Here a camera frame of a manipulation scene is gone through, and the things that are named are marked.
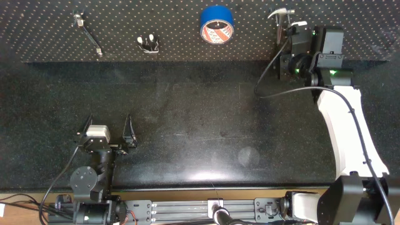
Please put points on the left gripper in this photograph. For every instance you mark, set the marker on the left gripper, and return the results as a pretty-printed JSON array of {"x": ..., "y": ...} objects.
[{"x": 97, "y": 147}]

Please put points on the roll of blue tape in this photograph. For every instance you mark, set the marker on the roll of blue tape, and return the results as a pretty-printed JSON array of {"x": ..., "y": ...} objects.
[{"x": 215, "y": 15}]

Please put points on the hammer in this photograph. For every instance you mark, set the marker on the hammer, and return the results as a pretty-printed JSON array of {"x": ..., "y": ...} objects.
[{"x": 281, "y": 12}]

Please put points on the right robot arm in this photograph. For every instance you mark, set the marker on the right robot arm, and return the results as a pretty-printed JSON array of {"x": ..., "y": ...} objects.
[{"x": 347, "y": 134}]

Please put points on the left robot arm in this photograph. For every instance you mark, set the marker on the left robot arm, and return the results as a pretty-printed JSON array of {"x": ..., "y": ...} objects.
[{"x": 82, "y": 181}]

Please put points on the black pegboard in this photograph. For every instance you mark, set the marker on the black pegboard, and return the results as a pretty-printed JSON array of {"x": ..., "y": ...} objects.
[{"x": 175, "y": 31}]

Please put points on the black double hook white tips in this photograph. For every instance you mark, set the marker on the black double hook white tips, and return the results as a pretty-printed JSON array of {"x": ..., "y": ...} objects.
[{"x": 148, "y": 45}]

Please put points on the wrench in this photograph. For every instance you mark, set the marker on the wrench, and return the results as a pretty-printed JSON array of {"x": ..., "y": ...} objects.
[{"x": 89, "y": 36}]

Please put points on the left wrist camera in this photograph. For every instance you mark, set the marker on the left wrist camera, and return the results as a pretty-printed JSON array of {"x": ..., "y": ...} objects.
[{"x": 98, "y": 132}]

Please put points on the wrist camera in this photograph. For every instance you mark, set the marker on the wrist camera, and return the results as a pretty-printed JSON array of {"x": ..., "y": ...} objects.
[
  {"x": 98, "y": 132},
  {"x": 299, "y": 23}
]

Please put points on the mounting rail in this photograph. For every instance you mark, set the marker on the mounting rail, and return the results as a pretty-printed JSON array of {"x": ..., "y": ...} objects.
[{"x": 181, "y": 209}]

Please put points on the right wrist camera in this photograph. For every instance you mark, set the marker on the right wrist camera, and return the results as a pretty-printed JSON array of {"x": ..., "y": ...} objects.
[{"x": 299, "y": 23}]

